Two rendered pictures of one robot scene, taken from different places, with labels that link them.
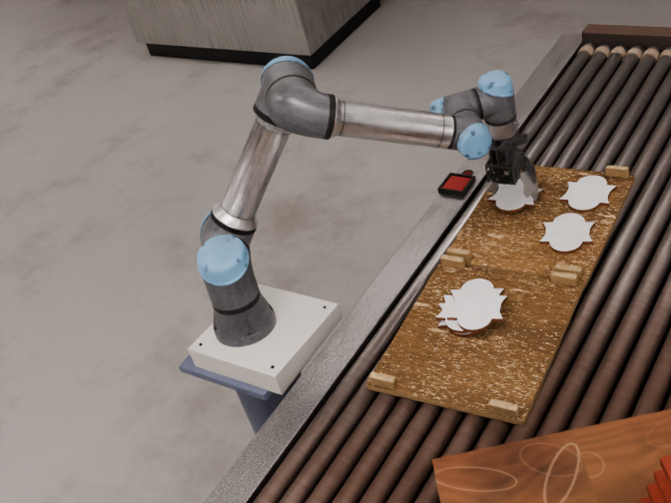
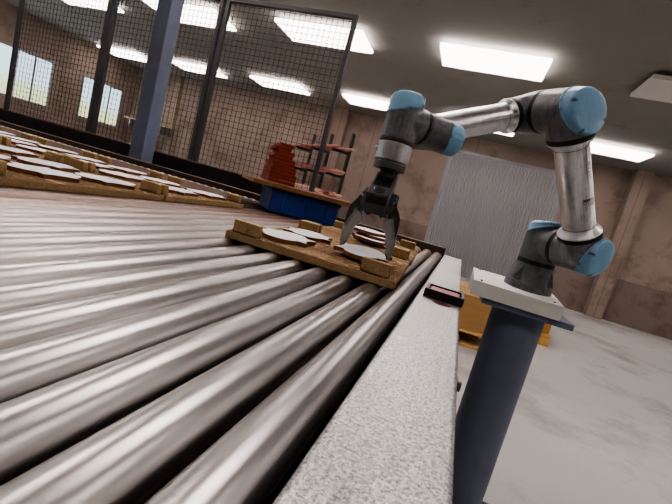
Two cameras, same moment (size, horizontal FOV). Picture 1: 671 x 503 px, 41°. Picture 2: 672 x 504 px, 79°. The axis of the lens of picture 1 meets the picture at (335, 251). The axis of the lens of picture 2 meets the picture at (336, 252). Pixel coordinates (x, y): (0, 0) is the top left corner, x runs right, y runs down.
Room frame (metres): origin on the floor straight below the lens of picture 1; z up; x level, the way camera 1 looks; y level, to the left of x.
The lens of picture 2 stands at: (2.60, -0.93, 1.06)
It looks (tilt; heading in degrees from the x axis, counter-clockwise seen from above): 8 degrees down; 153
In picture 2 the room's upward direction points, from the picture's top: 15 degrees clockwise
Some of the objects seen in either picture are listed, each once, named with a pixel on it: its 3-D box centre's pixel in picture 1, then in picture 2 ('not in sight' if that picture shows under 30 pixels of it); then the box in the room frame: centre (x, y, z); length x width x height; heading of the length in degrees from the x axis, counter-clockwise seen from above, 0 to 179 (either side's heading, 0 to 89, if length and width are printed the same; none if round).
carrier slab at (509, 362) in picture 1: (477, 334); (364, 242); (1.41, -0.24, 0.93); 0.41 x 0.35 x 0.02; 141
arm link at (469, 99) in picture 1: (457, 113); (434, 134); (1.79, -0.36, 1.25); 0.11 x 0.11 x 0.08; 89
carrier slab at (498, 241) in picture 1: (540, 219); (332, 251); (1.73, -0.51, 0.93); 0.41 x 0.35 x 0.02; 141
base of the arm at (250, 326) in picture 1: (240, 309); (531, 274); (1.68, 0.26, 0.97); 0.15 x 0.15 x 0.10
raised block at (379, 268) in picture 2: not in sight; (376, 267); (1.97, -0.53, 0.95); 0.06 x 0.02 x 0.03; 51
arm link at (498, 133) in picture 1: (502, 126); (391, 154); (1.80, -0.46, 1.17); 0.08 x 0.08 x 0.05
